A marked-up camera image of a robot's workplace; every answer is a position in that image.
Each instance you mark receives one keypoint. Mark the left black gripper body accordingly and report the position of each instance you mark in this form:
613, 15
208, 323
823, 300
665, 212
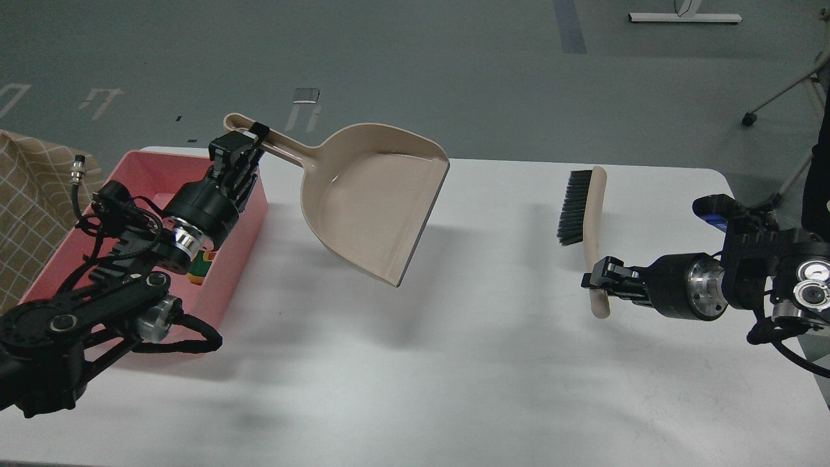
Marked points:
213, 205

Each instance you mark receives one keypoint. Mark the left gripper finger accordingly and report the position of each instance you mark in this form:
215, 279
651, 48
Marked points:
238, 152

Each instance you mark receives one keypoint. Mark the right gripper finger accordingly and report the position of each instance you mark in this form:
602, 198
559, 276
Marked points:
631, 289
610, 268

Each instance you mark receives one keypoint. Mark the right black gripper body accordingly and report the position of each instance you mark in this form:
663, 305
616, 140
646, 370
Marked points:
684, 286

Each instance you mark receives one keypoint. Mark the beige hand brush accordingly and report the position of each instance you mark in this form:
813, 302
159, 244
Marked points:
581, 214

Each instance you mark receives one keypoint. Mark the beige plastic dustpan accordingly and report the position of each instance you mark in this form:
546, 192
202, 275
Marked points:
367, 192

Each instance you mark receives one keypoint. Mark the yellow sponge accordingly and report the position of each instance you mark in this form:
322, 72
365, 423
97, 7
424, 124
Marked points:
200, 267

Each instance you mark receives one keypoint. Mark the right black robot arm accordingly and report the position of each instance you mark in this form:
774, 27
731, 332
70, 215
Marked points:
779, 275

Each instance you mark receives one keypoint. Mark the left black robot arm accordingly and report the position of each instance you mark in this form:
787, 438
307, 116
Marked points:
118, 300

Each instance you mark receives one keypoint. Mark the pink plastic bin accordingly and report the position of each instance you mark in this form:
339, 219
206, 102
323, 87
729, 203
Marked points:
157, 176

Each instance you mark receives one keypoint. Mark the brown checkered cloth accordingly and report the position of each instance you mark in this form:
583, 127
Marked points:
36, 209

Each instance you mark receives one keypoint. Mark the black caster wheel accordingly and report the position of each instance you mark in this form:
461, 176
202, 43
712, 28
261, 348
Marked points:
810, 81

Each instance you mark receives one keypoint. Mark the white table base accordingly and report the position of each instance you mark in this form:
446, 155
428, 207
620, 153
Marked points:
685, 12

